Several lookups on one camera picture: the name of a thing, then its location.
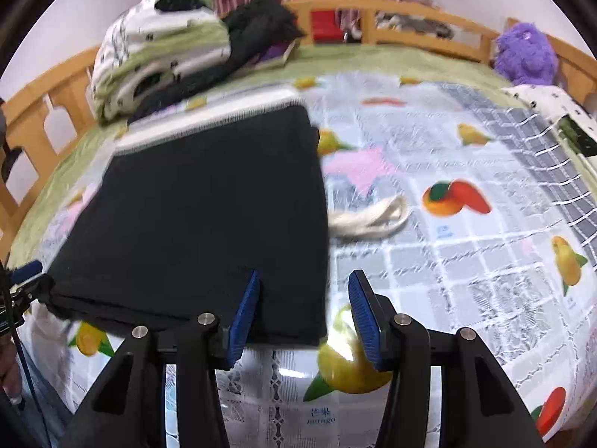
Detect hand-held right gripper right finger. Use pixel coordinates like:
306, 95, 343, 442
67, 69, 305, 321
347, 269, 544, 448

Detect fruit printed tablecloth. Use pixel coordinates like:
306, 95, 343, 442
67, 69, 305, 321
28, 72, 597, 448

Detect purple book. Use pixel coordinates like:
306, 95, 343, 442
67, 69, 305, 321
252, 40, 299, 72

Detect dark hanging bag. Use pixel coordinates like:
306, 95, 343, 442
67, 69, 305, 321
0, 97, 23, 184

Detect red chair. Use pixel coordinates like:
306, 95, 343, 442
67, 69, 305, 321
293, 0, 344, 44

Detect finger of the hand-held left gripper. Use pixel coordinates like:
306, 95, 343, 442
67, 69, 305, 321
9, 261, 56, 311

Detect black cable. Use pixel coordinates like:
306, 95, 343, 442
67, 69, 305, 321
8, 324, 54, 448

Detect blue jeans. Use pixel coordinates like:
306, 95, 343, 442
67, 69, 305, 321
14, 336, 78, 448

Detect black jacket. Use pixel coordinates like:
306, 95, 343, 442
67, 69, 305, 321
128, 0, 306, 124

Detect white drawstring cord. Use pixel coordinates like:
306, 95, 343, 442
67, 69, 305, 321
326, 195, 412, 240

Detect grey cloth pile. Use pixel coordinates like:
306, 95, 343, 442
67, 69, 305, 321
375, 12, 454, 39

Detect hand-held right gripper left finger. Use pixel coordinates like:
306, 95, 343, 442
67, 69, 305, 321
58, 268, 261, 448

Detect folded white floral quilt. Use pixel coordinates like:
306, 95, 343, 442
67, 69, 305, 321
91, 0, 232, 124

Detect person's left hand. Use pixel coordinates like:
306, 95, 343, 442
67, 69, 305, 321
0, 335, 25, 408

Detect purple plush toy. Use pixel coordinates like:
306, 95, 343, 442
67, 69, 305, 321
493, 21, 559, 86

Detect black pants white waistband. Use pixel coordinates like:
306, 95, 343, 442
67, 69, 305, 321
44, 96, 329, 348

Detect wooden bed frame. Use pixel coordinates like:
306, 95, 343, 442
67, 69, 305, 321
0, 0, 597, 243

